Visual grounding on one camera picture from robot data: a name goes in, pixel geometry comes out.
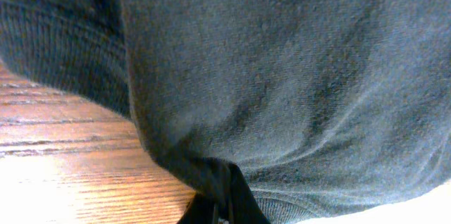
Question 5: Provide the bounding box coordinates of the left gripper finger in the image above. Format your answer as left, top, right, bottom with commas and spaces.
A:
178, 160, 270, 224

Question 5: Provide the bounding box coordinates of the dark green t-shirt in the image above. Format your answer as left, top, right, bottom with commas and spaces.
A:
1, 0, 450, 223

